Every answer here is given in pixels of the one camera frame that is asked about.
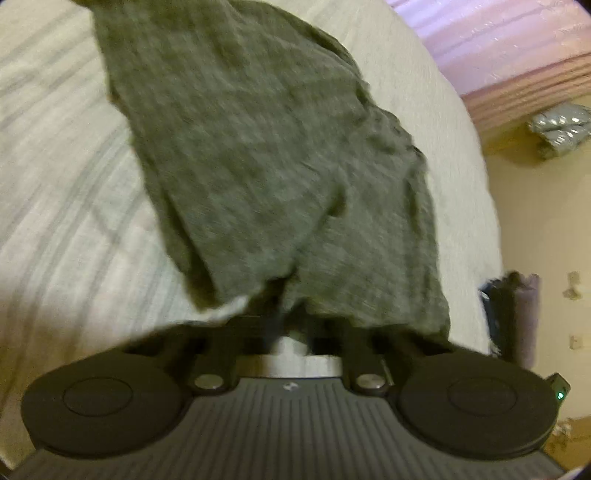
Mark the pink curtain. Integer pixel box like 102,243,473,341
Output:
385,0,591,134

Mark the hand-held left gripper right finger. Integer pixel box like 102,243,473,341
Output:
295,318,459,398

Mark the grey knit garment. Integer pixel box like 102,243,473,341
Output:
74,0,452,343

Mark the silver foil bag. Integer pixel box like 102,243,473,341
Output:
529,104,591,160

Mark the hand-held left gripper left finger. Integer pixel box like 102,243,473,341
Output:
122,316,278,398

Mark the dark cloth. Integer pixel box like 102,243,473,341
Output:
479,271,541,367

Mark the bed with striped white bedding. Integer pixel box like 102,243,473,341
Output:
0,0,505,467

